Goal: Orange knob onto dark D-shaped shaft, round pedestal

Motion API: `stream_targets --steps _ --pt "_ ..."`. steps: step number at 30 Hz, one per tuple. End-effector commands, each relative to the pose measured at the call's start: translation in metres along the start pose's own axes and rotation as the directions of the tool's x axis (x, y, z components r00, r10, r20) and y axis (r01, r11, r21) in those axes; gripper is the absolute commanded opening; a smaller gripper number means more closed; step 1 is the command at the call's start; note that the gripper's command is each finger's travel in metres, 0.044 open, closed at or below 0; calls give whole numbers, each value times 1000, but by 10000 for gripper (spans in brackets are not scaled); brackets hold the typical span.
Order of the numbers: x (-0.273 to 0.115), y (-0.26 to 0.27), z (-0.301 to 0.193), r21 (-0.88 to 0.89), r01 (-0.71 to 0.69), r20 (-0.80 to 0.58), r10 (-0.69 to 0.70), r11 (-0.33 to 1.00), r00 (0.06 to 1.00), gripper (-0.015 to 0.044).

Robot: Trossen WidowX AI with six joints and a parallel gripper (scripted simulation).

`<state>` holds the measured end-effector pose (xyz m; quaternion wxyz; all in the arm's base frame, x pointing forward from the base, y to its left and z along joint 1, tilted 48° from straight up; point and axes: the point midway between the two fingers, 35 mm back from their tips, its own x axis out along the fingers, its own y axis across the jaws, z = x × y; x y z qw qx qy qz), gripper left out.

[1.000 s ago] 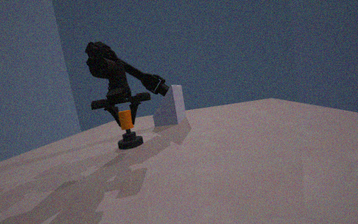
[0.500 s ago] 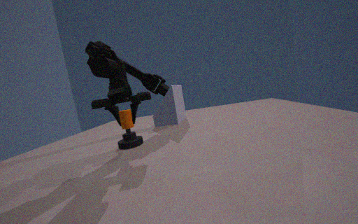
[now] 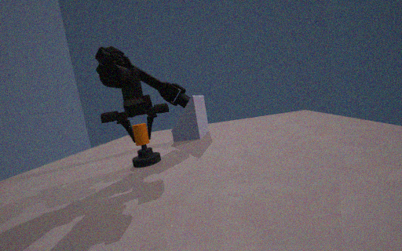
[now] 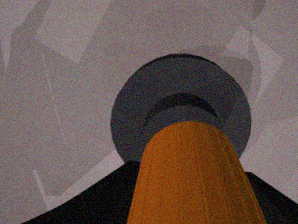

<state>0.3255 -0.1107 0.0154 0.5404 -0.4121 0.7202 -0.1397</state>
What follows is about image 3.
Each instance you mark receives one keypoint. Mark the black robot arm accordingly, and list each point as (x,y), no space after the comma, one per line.
(116,70)

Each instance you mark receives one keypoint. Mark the orange knob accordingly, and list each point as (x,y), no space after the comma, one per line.
(140,134)

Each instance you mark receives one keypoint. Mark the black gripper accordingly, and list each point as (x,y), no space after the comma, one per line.
(122,118)

